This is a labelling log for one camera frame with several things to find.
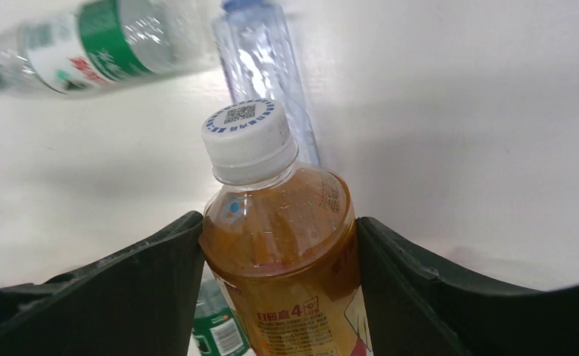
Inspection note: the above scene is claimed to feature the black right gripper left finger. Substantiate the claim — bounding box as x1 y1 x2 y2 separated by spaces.
0 211 203 355

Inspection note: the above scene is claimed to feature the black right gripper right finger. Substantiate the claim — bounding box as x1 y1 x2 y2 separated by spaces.
356 217 579 355

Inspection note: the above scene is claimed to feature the dark green label bottle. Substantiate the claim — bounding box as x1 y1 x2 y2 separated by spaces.
192 274 249 356

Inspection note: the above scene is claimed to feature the orange tea bottle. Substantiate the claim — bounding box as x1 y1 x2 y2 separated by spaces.
199 99 373 355

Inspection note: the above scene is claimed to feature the green label bottle green cap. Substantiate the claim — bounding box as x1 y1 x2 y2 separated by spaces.
0 0 217 98

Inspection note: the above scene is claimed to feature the clear ribbed bottle blue cap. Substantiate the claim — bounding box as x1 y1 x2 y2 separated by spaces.
212 0 321 166

